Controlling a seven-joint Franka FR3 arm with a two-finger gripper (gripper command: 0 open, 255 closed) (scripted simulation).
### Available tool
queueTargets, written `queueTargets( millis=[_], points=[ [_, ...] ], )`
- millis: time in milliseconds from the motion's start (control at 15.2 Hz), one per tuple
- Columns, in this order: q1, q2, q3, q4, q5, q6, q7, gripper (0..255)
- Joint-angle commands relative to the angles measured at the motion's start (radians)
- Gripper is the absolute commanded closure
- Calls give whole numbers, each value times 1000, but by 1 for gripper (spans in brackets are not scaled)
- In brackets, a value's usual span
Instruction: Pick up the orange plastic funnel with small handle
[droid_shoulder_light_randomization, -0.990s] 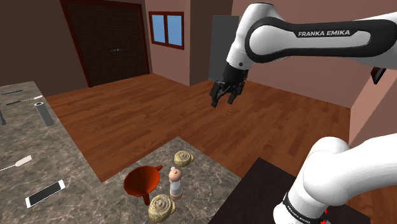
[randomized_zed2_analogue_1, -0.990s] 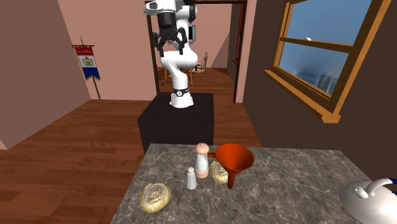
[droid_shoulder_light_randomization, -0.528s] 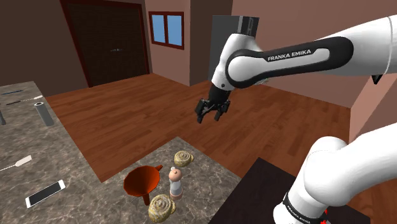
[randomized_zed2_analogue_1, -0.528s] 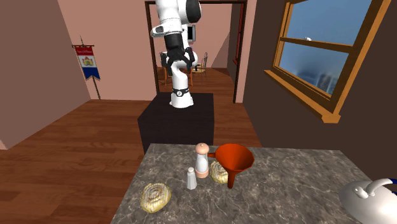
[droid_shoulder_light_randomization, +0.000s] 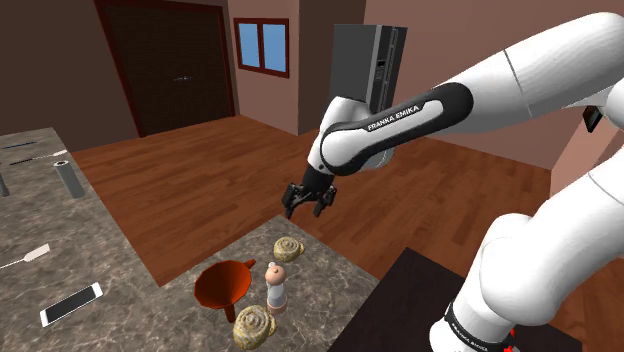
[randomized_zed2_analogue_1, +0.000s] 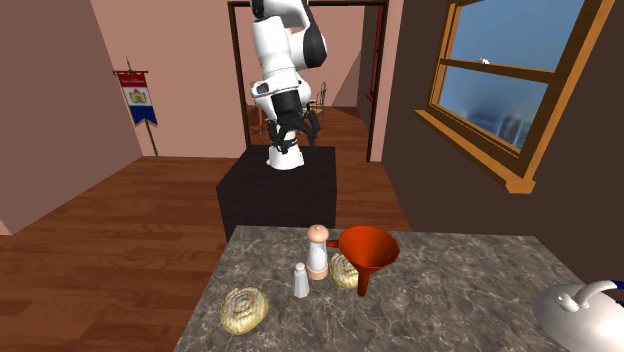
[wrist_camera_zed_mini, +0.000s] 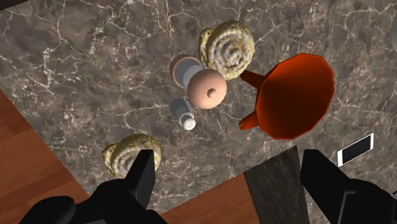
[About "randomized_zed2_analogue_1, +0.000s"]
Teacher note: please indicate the orange funnel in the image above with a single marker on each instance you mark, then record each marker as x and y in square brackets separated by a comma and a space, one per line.
[368, 248]

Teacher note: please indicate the dark wooden door frame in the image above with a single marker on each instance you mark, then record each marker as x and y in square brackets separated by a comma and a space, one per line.
[378, 73]

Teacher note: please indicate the pink and white pepper mill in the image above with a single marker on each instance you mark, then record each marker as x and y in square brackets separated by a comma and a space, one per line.
[317, 256]

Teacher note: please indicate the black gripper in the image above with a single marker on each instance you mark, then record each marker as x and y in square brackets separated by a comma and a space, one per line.
[287, 107]

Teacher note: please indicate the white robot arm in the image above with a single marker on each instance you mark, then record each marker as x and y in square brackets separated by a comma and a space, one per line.
[273, 44]

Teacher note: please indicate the wooden framed window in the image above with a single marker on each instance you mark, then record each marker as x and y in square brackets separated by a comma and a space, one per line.
[507, 88]

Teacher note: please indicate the white salt shaker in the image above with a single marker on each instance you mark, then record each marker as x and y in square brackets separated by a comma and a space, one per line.
[300, 282]

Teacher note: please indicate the red white blue banner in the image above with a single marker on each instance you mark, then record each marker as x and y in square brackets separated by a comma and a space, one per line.
[139, 97]

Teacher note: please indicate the large round bread loaf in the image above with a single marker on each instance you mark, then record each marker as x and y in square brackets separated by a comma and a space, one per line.
[244, 309]

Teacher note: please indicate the dark robot stand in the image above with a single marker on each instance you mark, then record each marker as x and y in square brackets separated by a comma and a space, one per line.
[278, 195]

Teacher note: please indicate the small round bread loaf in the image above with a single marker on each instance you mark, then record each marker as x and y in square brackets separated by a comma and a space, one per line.
[343, 273]

